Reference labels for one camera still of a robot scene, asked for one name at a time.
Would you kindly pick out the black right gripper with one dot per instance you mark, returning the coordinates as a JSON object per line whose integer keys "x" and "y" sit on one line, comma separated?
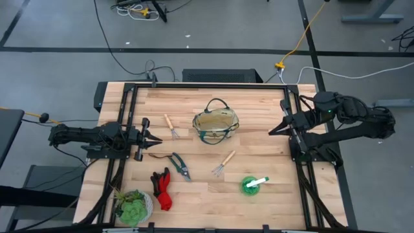
{"x": 299, "y": 124}

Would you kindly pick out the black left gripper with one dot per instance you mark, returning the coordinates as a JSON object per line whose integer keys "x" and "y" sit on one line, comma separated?
{"x": 137, "y": 139}

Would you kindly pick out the green pruning shears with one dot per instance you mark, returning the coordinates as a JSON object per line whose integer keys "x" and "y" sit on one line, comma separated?
{"x": 181, "y": 165}

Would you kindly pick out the red and black gardening gloves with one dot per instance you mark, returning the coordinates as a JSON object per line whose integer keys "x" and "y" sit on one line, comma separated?
{"x": 165, "y": 197}

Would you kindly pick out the beige green-trimmed gardening bag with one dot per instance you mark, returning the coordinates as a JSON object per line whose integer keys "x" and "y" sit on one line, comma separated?
{"x": 215, "y": 124}

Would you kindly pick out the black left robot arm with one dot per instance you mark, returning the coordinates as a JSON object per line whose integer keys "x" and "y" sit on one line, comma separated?
{"x": 97, "y": 134}

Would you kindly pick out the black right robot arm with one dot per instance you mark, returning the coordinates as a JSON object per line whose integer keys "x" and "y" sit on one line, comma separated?
{"x": 355, "y": 129}

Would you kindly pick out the black box beside table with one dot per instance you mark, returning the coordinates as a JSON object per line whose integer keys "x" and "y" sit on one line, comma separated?
{"x": 98, "y": 97}

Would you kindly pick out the succulent in white pot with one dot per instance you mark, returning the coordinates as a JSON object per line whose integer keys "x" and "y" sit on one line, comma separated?
{"x": 132, "y": 212}

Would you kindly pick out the black computer tower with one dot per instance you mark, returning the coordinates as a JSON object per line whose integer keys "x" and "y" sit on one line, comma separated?
{"x": 221, "y": 75}

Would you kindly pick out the dark grey cart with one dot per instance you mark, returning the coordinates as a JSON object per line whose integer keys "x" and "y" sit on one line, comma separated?
{"x": 51, "y": 176}

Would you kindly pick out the grey desk foot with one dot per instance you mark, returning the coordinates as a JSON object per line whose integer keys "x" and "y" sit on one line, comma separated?
{"x": 372, "y": 18}
{"x": 394, "y": 103}

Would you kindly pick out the black stand leg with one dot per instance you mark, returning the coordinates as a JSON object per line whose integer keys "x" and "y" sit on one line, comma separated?
{"x": 160, "y": 11}

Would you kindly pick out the black side table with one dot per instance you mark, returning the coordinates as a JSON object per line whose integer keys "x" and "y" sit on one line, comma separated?
{"x": 9, "y": 129}

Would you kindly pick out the black frame clamp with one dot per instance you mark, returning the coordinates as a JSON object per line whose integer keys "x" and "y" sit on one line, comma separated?
{"x": 154, "y": 79}
{"x": 150, "y": 227}
{"x": 266, "y": 228}

